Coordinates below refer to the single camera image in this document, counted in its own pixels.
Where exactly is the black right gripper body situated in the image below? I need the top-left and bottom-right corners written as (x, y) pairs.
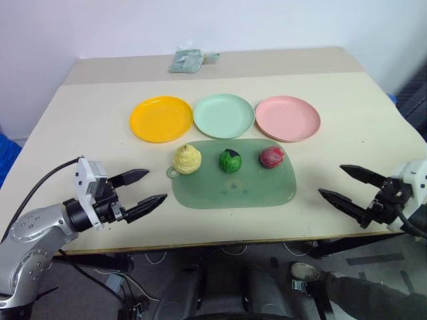
top-left (368, 177), bottom-right (415, 227)

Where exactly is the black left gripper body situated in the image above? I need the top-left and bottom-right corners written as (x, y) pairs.
top-left (92, 181), bottom-right (130, 225)

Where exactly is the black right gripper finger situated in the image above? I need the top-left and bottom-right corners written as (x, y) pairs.
top-left (318, 188), bottom-right (373, 229)
top-left (339, 163), bottom-right (387, 191)

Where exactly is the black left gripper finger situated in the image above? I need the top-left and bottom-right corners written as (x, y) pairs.
top-left (125, 193), bottom-right (169, 224)
top-left (107, 168), bottom-right (150, 189)

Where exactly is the yellow lemon fruit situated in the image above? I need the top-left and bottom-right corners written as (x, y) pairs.
top-left (172, 143), bottom-right (203, 175)

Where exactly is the yellow plate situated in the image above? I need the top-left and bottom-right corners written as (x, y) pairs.
top-left (129, 95), bottom-right (194, 144)

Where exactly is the red fruit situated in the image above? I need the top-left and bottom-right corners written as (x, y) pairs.
top-left (258, 146), bottom-right (286, 170)

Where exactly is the green toy vegetable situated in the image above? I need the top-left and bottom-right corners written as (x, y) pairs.
top-left (218, 148), bottom-right (244, 174)

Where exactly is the pink plate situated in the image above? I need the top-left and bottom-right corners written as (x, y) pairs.
top-left (254, 95), bottom-right (322, 144)

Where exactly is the mint green plate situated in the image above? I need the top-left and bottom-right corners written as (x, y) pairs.
top-left (192, 93), bottom-right (256, 140)

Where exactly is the grey power box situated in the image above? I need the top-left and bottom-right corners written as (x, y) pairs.
top-left (104, 274), bottom-right (125, 291)

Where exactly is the white shoe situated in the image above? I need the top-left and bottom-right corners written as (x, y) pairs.
top-left (289, 261), bottom-right (322, 283)

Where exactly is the translucent green cutting mat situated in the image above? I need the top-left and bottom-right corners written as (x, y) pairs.
top-left (165, 137), bottom-right (298, 211)

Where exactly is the black chair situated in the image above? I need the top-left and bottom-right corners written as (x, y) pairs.
top-left (394, 63), bottom-right (427, 141)

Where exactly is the dark trouser leg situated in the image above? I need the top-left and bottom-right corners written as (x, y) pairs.
top-left (319, 271), bottom-right (427, 320)

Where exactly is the blue fabric object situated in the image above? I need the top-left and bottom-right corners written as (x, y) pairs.
top-left (0, 132), bottom-right (23, 188)

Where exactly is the wrapped pack of green tableware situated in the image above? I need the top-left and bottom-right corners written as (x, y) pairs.
top-left (167, 47), bottom-right (205, 75)

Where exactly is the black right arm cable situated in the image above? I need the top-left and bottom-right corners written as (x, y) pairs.
top-left (394, 202), bottom-right (427, 239)

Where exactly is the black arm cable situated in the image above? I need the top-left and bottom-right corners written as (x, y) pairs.
top-left (394, 202), bottom-right (427, 239)
top-left (0, 157), bottom-right (81, 245)

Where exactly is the black table frame bar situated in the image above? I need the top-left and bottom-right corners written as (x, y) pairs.
top-left (53, 250), bottom-right (135, 273)
top-left (306, 232), bottom-right (415, 260)

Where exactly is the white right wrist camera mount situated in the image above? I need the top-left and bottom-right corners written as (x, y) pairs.
top-left (386, 159), bottom-right (427, 233)

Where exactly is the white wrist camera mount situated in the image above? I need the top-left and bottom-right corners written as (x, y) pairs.
top-left (73, 156), bottom-right (109, 231)
top-left (386, 159), bottom-right (427, 233)

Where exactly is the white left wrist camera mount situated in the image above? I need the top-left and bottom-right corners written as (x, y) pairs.
top-left (73, 156), bottom-right (109, 231)

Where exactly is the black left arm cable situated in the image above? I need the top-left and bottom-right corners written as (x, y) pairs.
top-left (0, 157), bottom-right (81, 245)

